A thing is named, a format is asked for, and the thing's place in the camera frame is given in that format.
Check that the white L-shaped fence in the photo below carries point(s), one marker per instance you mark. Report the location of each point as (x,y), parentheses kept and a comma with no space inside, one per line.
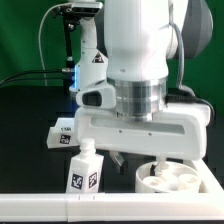
(206,205)

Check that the black camera on stand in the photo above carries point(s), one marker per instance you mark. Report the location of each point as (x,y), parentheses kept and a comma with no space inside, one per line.
(79,8)

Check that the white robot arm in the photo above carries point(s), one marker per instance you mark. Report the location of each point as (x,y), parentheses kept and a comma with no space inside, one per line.
(130,110)

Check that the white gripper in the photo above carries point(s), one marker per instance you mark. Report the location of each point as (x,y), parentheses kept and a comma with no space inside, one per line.
(178,131)

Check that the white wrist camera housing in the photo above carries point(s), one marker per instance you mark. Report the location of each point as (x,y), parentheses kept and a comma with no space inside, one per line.
(97,95)

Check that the black camera stand pole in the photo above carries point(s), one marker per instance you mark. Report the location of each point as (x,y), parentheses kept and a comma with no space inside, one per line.
(69,56)

